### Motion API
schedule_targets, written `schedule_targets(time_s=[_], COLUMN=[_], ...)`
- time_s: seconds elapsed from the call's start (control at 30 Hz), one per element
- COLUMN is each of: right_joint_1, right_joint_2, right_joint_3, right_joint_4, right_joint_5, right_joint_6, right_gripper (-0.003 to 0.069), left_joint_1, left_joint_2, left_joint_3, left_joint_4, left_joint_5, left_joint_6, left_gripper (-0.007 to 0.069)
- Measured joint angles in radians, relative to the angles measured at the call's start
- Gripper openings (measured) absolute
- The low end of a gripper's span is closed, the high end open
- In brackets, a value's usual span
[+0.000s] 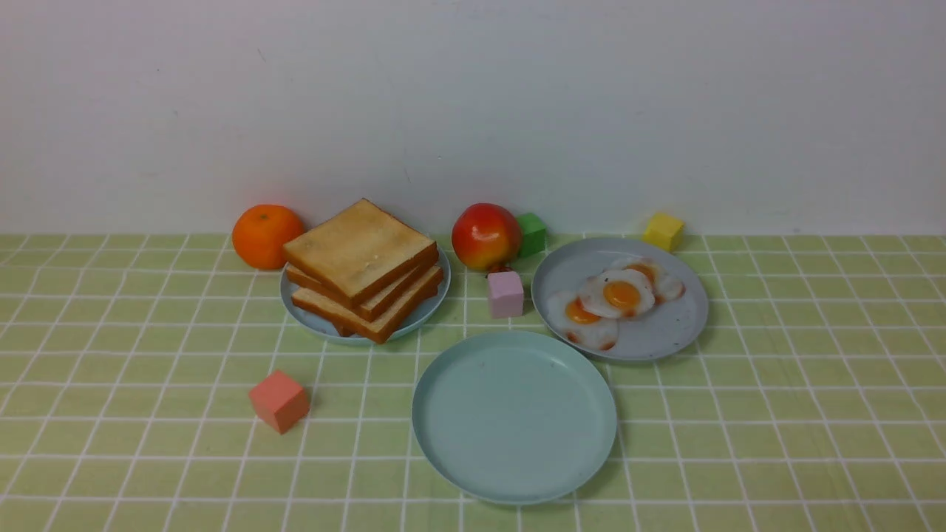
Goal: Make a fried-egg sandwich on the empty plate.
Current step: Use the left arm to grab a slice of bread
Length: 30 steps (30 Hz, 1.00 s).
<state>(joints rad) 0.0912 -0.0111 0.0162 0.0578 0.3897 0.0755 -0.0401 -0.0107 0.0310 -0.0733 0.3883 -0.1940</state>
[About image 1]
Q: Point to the light blue bread plate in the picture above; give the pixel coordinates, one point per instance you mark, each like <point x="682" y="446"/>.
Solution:
<point x="436" y="295"/>

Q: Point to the yellow cube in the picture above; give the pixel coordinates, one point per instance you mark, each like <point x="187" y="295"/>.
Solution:
<point x="664" y="231"/>

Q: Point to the teal front plate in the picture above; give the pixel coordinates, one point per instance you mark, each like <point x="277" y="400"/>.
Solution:
<point x="514" y="417"/>

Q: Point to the red yellow apple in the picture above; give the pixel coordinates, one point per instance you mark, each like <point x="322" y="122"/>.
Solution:
<point x="486" y="237"/>

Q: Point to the pink cube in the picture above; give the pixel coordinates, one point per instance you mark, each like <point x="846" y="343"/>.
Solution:
<point x="506" y="295"/>

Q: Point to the green cube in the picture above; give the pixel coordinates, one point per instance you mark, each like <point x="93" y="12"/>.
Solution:
<point x="534" y="233"/>

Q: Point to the grey egg plate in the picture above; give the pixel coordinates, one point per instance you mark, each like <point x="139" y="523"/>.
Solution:
<point x="663" y="331"/>

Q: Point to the orange fruit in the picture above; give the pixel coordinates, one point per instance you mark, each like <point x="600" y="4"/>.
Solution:
<point x="261" y="232"/>

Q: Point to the salmon red cube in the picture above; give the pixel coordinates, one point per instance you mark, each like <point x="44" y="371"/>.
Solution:
<point x="280" y="401"/>

